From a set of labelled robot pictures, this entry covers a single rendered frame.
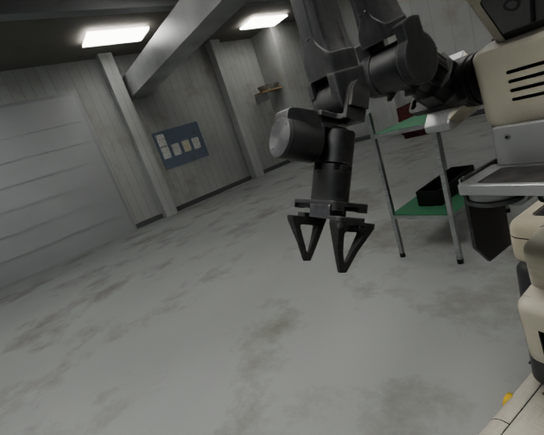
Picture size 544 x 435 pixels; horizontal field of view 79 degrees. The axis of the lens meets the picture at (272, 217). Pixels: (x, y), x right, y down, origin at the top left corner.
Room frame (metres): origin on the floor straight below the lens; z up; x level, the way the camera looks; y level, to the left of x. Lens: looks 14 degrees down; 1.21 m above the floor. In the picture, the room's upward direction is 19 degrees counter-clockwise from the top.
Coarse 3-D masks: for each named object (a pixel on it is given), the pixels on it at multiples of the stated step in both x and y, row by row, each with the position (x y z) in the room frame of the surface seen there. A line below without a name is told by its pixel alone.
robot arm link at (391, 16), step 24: (360, 0) 0.55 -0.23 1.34; (384, 0) 0.54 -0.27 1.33; (360, 24) 0.57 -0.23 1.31; (384, 24) 0.53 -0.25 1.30; (408, 24) 0.52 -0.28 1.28; (360, 48) 0.60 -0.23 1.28; (408, 48) 0.52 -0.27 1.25; (432, 48) 0.54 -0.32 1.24; (408, 72) 0.51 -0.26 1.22; (432, 72) 0.53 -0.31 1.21; (384, 96) 0.59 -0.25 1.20
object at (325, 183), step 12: (324, 168) 0.48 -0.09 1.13; (348, 168) 0.49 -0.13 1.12; (324, 180) 0.47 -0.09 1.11; (336, 180) 0.47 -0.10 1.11; (348, 180) 0.48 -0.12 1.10; (312, 192) 0.49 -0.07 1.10; (324, 192) 0.47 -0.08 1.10; (336, 192) 0.46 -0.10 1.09; (348, 192) 0.47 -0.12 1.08; (300, 204) 0.51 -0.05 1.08; (324, 204) 0.45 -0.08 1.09; (336, 204) 0.43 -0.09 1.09; (348, 204) 0.44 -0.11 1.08; (360, 204) 0.45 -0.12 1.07
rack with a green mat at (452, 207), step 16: (400, 128) 2.16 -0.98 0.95; (416, 128) 2.04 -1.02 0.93; (384, 176) 2.30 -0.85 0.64; (384, 192) 2.31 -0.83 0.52; (448, 192) 1.95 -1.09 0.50; (400, 208) 2.38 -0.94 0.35; (416, 208) 2.27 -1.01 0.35; (432, 208) 2.17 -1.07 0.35; (448, 208) 1.96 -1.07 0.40; (464, 208) 2.04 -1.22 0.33; (400, 240) 2.30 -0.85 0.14
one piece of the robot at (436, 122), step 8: (456, 56) 0.63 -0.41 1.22; (432, 112) 0.63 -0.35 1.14; (440, 112) 0.61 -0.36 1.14; (448, 112) 0.59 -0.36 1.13; (472, 112) 0.62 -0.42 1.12; (432, 120) 0.62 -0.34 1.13; (440, 120) 0.60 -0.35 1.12; (448, 120) 0.59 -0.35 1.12; (432, 128) 0.62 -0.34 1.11; (440, 128) 0.60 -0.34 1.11; (448, 128) 0.59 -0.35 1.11
